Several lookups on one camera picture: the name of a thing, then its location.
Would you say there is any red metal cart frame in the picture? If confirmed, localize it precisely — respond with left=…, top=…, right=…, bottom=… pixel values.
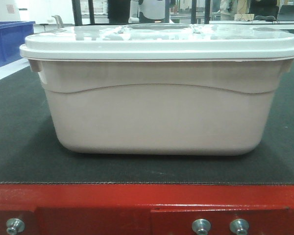
left=0, top=184, right=294, bottom=235

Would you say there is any middle silver bolt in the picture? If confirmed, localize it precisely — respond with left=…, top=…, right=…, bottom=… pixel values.
left=192, top=219, right=211, bottom=235

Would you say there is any black vertical pole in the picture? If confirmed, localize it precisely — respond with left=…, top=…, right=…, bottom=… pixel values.
left=72, top=0, right=95, bottom=26

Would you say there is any right silver bolt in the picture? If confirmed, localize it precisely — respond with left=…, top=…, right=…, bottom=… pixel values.
left=229, top=219, right=249, bottom=235

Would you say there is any black rubber mat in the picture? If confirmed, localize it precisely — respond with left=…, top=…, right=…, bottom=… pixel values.
left=0, top=62, right=294, bottom=185

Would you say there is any white bin lid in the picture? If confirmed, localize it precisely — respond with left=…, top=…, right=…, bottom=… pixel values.
left=20, top=23, right=294, bottom=62

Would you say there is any silver bolt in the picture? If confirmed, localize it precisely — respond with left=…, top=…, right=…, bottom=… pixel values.
left=192, top=219, right=211, bottom=235
left=229, top=219, right=249, bottom=235
left=6, top=218, right=25, bottom=235

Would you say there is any left silver bolt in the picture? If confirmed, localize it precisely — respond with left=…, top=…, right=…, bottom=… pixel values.
left=6, top=218, right=25, bottom=235

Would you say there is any blue bin at left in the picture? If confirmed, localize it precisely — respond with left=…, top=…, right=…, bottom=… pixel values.
left=0, top=21, right=35, bottom=67

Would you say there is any white background table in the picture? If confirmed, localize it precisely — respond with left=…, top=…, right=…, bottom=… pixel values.
left=209, top=20, right=294, bottom=25

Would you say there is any white plastic bin body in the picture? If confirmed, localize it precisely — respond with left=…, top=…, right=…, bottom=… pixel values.
left=30, top=59, right=292, bottom=156

